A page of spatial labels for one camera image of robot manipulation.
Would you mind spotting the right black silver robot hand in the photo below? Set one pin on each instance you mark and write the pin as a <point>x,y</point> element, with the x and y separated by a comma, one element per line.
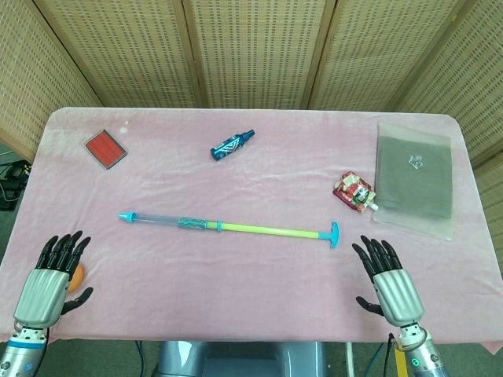
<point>397,290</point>

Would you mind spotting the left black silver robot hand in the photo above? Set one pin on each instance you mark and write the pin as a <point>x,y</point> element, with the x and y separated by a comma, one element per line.
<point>41,288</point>

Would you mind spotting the clear syringe barrel blue tip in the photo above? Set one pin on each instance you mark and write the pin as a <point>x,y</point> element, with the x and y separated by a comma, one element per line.
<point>157,220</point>

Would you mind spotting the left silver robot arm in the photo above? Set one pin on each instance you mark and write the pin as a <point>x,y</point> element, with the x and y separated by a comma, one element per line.
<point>21,353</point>

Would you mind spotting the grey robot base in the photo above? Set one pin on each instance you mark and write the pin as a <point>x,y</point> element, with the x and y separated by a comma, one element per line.
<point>239,359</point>

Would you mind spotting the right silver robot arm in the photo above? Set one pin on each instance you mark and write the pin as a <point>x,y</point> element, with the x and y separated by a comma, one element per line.
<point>422,355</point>

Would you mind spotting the orange ball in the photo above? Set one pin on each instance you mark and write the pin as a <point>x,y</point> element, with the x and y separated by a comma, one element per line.
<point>78,277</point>

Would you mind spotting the yellow tag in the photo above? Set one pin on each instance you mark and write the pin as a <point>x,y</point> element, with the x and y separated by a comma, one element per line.
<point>400,361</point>

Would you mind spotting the red drink pouch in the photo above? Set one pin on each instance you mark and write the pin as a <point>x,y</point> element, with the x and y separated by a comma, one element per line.
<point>351,190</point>

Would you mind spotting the clear bag with grey cloth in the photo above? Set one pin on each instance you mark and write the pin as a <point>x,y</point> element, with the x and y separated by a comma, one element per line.
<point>416,180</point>

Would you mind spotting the black floor equipment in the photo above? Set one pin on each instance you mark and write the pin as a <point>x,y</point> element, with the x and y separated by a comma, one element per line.
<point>12,176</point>

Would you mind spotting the red ink stamp pad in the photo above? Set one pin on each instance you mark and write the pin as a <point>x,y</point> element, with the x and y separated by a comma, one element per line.
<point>106,149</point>

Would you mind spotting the pink tablecloth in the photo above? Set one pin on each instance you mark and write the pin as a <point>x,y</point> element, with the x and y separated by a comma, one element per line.
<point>236,282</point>

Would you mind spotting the woven bamboo screen panel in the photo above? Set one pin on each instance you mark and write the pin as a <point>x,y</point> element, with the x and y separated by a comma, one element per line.
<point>389,51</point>
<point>125,51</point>
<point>27,78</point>
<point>471,86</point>
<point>259,51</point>

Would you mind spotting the blue spray bottle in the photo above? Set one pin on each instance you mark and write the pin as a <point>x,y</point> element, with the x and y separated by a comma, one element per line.
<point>228,147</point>

